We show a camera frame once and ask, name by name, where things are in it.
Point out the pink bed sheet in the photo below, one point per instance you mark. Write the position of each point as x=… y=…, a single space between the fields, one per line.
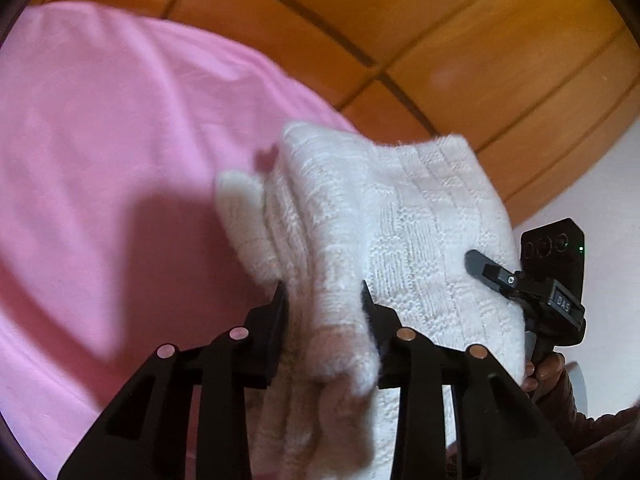
x=113 y=129

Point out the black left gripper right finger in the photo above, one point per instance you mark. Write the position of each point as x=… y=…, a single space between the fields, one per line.
x=453 y=382

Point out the white knitted sweater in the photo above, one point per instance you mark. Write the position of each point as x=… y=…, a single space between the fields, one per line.
x=339 y=214

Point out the person's right hand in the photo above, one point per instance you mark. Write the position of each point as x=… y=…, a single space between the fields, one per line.
x=542 y=378

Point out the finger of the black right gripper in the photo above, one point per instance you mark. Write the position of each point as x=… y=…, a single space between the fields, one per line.
x=492 y=275

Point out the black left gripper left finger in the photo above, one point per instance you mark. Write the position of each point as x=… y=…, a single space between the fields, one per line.
x=182 y=413

